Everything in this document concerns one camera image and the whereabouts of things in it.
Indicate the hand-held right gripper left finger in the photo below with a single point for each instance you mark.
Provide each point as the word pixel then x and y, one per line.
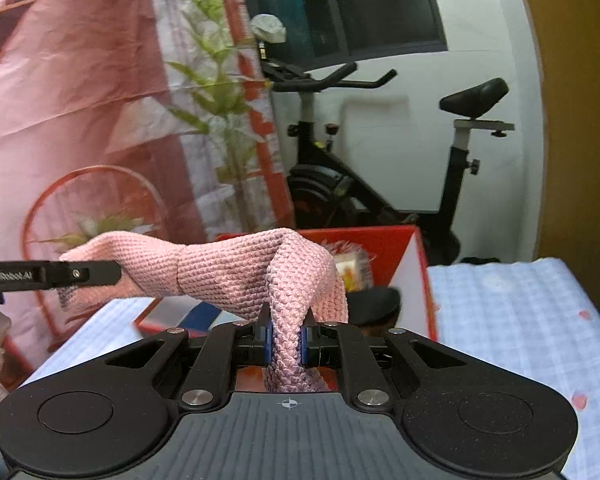
pixel 267 344

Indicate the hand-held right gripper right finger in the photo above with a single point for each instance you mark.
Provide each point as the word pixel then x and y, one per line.
pixel 305 346

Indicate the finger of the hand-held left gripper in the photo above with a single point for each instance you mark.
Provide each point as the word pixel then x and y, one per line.
pixel 87 274

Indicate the pink knitted cloth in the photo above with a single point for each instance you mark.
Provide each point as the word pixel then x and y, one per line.
pixel 220 270

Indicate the orange floral quilted cloth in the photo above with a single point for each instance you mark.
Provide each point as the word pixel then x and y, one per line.
pixel 352 265

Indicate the red storage box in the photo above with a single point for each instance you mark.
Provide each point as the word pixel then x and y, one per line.
pixel 380 240

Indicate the dark cloth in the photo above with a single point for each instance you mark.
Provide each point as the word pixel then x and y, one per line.
pixel 375 305

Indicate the black exercise bike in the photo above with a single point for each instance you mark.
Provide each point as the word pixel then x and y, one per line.
pixel 330 185

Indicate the red bamboo printed cloth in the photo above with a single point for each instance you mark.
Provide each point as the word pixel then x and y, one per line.
pixel 80 110

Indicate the blue checked sheet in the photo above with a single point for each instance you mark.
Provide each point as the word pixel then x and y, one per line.
pixel 505 320

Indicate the white crumpled bag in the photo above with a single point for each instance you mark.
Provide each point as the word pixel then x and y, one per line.
pixel 268 27

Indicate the wooden panel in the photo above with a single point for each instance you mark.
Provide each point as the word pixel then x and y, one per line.
pixel 580 135

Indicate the dark window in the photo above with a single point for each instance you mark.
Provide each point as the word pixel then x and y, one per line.
pixel 380 5

